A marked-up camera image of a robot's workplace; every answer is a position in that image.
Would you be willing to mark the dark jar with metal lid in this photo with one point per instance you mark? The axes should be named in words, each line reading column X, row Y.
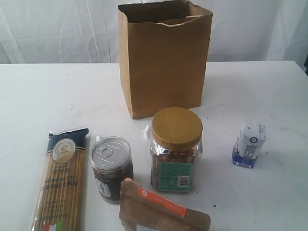
column 111, row 162

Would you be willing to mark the white backdrop curtain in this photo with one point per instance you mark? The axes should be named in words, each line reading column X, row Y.
column 86, row 31

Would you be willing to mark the small white figurine by jar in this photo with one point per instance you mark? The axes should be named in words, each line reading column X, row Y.
column 147, row 131

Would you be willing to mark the white blue milk carton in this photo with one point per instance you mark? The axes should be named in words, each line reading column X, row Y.
column 248, row 145

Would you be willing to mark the almond jar yellow lid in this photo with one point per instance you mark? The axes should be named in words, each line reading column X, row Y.
column 176, row 147

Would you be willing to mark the brown kraft pouch orange stripe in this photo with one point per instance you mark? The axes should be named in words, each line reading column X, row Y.
column 144, row 209

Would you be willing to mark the spaghetti packet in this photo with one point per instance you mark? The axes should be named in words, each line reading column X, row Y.
column 59, row 201

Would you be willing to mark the brown paper bag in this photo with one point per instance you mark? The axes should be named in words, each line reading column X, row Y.
column 163, row 48

